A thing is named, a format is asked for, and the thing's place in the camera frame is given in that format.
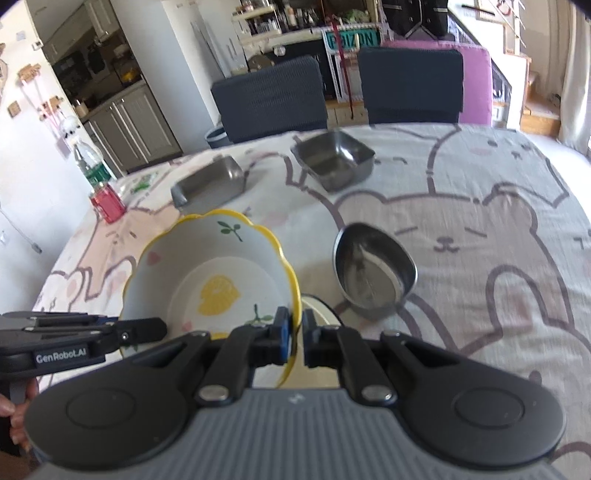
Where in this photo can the wide square metal tray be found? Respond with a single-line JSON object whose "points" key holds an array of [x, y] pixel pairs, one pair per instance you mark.
{"points": [[207, 184]]}

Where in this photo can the white curtain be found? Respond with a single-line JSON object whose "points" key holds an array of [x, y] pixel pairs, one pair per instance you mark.
{"points": [[575, 78]]}

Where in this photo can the black vest with white trim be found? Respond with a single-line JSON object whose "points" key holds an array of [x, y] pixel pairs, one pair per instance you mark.
{"points": [[415, 16]]}

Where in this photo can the clear plastic water bottle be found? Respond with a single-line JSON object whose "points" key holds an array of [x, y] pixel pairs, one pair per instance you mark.
{"points": [[92, 166]]}

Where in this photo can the bear printed tablecloth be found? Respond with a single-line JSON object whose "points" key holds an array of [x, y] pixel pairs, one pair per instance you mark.
{"points": [[485, 277]]}

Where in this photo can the green snack packet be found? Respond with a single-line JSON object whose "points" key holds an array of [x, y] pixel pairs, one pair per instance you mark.
{"points": [[141, 185]]}

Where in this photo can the grey lower kitchen cabinet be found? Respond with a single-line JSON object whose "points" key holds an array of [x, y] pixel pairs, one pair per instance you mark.
{"points": [[134, 129]]}

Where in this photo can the teal lettered sign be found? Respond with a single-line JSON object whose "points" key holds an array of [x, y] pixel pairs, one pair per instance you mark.
{"points": [[351, 40]]}

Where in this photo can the deep square metal tray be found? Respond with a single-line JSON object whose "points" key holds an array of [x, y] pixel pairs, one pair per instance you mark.
{"points": [[332, 159]]}

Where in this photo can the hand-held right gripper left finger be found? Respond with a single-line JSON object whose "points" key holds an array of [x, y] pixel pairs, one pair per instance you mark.
{"points": [[281, 332]]}

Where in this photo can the pink ribbon with white plush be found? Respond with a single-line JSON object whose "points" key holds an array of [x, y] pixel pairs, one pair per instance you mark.
{"points": [[69, 127]]}

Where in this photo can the oval metal bowl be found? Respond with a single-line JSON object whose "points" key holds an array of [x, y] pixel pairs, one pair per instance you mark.
{"points": [[369, 272]]}

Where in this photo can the red drink can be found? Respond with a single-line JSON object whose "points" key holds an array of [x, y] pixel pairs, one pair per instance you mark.
{"points": [[108, 205]]}

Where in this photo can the dark grey chair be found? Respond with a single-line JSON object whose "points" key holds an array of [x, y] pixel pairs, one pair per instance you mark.
{"points": [[411, 87], [270, 101]]}

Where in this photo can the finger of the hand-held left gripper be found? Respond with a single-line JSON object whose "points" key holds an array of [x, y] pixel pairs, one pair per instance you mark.
{"points": [[138, 332]]}

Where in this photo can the yellow rimmed floral bowl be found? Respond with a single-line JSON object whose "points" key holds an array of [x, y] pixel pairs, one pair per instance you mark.
{"points": [[207, 277]]}

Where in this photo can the person's left hand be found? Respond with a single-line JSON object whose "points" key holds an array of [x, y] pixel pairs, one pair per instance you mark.
{"points": [[18, 420]]}

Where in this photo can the white cosmetics shelf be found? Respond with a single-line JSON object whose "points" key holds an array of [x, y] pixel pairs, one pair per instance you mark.
{"points": [[258, 25]]}

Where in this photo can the grey trash bin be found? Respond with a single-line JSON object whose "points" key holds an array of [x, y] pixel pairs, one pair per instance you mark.
{"points": [[214, 137]]}

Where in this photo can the purple seat cushion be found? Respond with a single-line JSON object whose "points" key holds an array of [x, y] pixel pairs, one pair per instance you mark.
{"points": [[475, 83]]}

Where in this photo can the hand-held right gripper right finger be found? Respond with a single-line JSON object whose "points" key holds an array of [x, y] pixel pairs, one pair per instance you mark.
{"points": [[308, 334]]}

